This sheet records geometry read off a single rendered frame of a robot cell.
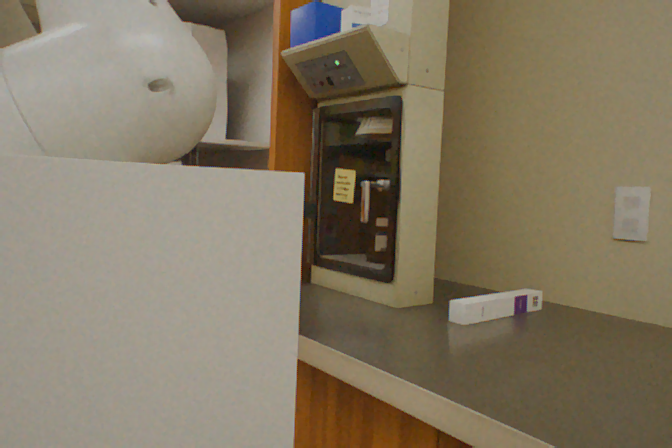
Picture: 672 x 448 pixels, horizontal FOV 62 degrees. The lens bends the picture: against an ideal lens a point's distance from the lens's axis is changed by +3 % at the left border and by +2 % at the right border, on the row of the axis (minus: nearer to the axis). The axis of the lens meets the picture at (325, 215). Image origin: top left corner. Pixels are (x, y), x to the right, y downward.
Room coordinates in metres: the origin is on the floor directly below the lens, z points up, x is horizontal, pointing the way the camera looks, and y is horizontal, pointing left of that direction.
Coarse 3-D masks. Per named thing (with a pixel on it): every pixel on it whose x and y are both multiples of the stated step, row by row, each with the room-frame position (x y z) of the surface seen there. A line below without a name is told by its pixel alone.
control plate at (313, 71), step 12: (312, 60) 1.28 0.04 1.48; (324, 60) 1.25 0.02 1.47; (336, 60) 1.22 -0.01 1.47; (348, 60) 1.20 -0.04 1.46; (312, 72) 1.31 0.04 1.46; (324, 72) 1.28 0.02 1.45; (336, 72) 1.25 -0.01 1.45; (348, 72) 1.22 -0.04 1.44; (312, 84) 1.35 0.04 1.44; (324, 84) 1.31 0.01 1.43; (336, 84) 1.28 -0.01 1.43; (348, 84) 1.26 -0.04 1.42; (360, 84) 1.23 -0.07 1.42
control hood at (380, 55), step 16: (352, 32) 1.13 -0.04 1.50; (368, 32) 1.10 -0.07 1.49; (384, 32) 1.12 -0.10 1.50; (400, 32) 1.15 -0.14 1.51; (304, 48) 1.27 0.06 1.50; (320, 48) 1.23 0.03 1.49; (336, 48) 1.19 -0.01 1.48; (352, 48) 1.16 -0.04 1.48; (368, 48) 1.13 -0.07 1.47; (384, 48) 1.12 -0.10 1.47; (400, 48) 1.14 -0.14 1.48; (288, 64) 1.35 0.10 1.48; (368, 64) 1.17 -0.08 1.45; (384, 64) 1.13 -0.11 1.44; (400, 64) 1.14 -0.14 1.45; (304, 80) 1.36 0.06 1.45; (368, 80) 1.20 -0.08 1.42; (384, 80) 1.17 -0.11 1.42; (400, 80) 1.15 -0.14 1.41; (320, 96) 1.37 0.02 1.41; (336, 96) 1.35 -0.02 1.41
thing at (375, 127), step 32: (320, 128) 1.38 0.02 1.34; (352, 128) 1.28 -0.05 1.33; (384, 128) 1.19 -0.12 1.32; (320, 160) 1.38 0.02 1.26; (352, 160) 1.28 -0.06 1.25; (384, 160) 1.19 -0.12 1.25; (320, 192) 1.37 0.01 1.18; (384, 192) 1.18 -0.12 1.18; (320, 224) 1.37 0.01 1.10; (352, 224) 1.27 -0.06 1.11; (384, 224) 1.18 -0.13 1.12; (320, 256) 1.36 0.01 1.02; (352, 256) 1.26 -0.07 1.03; (384, 256) 1.18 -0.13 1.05
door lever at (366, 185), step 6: (378, 180) 1.20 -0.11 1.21; (366, 186) 1.16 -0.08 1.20; (372, 186) 1.17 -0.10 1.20; (378, 186) 1.18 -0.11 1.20; (384, 186) 1.18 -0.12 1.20; (366, 192) 1.16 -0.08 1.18; (366, 198) 1.16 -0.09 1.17; (366, 204) 1.16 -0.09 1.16; (366, 210) 1.16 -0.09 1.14; (360, 216) 1.17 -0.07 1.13; (366, 216) 1.16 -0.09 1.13; (366, 222) 1.16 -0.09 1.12
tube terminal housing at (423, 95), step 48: (336, 0) 1.37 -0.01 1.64; (432, 0) 1.19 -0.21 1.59; (432, 48) 1.20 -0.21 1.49; (384, 96) 1.22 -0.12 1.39; (432, 96) 1.20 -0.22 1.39; (432, 144) 1.21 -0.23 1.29; (432, 192) 1.21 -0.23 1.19; (432, 240) 1.22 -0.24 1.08; (336, 288) 1.33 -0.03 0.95; (384, 288) 1.19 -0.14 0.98; (432, 288) 1.22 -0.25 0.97
